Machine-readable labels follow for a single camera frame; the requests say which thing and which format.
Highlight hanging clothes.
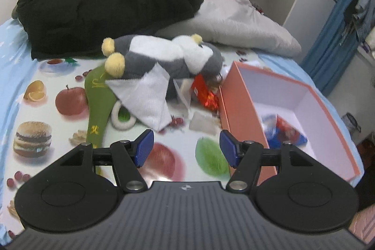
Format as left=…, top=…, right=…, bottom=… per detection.
left=344, top=0, right=375, bottom=42

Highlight blue packet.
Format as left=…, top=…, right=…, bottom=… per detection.
left=262, top=114, right=308, bottom=149

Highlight grey white penguin plush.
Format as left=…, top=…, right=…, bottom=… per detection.
left=101, top=33, right=224, bottom=100

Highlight blue curtain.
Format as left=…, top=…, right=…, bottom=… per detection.
left=302, top=0, right=375, bottom=97

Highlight small grey container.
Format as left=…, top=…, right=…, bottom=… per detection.
left=341, top=112, right=361, bottom=133

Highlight grey pillow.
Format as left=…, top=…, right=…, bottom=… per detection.
left=154, top=0, right=302, bottom=57

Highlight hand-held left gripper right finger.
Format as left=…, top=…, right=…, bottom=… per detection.
left=219, top=130, right=317, bottom=192

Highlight fruit printed mat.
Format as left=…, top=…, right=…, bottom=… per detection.
left=0, top=49, right=264, bottom=239

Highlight white plush ring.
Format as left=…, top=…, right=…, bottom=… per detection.
left=111, top=100, right=138, bottom=130

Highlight person's pink trouser leg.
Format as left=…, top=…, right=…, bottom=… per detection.
left=347, top=210, right=375, bottom=245

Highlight clear plastic wrapper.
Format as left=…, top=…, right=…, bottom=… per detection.
left=173, top=78, right=195, bottom=119

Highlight white towel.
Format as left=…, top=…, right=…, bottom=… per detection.
left=105, top=64, right=173, bottom=132

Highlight orange box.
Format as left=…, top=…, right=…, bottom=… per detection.
left=218, top=60, right=365, bottom=183

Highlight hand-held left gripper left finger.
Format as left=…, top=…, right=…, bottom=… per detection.
left=60, top=129, right=155, bottom=192

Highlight black jacket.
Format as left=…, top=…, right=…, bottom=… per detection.
left=16, top=0, right=205, bottom=60

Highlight small clear plastic bag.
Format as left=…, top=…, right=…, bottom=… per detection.
left=189, top=112, right=218, bottom=134

